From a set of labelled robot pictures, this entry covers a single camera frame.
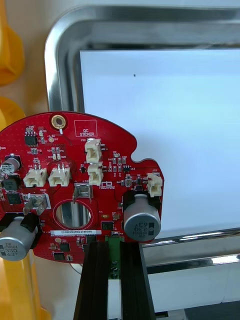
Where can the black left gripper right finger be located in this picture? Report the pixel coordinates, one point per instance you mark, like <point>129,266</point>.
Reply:
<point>132,280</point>

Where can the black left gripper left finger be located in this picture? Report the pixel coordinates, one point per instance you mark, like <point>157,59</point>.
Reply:
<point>96,280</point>

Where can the round red circuit board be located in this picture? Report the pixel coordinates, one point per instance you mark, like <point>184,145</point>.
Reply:
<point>75,155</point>

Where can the white sheet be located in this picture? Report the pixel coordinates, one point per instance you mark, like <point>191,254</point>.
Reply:
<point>175,150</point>

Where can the steel tray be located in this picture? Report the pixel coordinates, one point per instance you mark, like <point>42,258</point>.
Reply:
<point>62,75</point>

